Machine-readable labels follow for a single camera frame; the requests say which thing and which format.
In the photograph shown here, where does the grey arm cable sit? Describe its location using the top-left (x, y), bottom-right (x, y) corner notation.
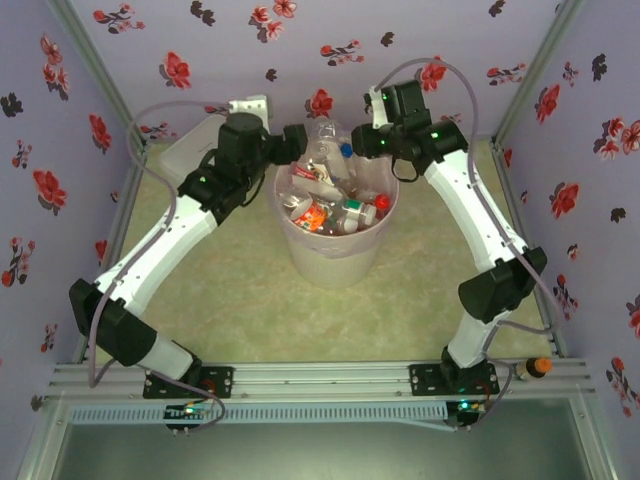
top-left (370, 58), bottom-right (559, 421)
top-left (88, 99), bottom-right (234, 434)

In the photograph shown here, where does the white plastic bin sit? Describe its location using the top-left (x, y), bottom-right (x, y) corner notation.
top-left (272, 149), bottom-right (401, 290)

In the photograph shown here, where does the black controller box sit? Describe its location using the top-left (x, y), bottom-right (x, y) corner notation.
top-left (446, 398), bottom-right (489, 432)

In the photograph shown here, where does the grey right arm cable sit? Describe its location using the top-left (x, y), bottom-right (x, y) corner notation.
top-left (370, 58), bottom-right (559, 421)

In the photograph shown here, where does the aluminium frame bar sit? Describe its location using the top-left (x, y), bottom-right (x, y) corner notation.
top-left (568, 394), bottom-right (621, 480)
top-left (14, 394), bottom-right (71, 480)

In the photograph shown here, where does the aluminium corner post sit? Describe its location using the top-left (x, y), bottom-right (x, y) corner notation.
top-left (46, 0), bottom-right (149, 151)
top-left (491, 0), bottom-right (587, 147)

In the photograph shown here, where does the blue label plastic bottle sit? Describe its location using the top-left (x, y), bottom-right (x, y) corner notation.
top-left (332, 142), bottom-right (359, 181)

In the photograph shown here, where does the white slotted cable duct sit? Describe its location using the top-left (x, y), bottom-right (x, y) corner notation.
top-left (67, 403), bottom-right (459, 432)

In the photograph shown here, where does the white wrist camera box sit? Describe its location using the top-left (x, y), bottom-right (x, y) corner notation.
top-left (227, 93), bottom-right (270, 121)
top-left (366, 84), bottom-right (390, 130)

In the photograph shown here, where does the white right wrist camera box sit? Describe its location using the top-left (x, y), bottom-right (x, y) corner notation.
top-left (366, 84), bottom-right (390, 130)

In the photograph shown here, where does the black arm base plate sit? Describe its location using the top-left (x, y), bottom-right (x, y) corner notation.
top-left (143, 366), bottom-right (235, 400)
top-left (408, 363), bottom-right (500, 397)

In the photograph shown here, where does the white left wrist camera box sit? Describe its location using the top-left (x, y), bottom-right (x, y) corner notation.
top-left (227, 93), bottom-right (270, 121)

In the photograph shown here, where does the grey left arm cable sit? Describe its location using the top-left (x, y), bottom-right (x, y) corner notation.
top-left (88, 99), bottom-right (234, 434)

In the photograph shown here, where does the white square container lid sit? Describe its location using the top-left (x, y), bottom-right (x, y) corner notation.
top-left (160, 117), bottom-right (226, 190)

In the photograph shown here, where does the brown bottle orange cap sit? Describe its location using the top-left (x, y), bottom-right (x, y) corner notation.
top-left (514, 357), bottom-right (554, 382)

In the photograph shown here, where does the aluminium front rail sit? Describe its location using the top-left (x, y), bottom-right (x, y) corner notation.
top-left (48, 360), bottom-right (595, 404)

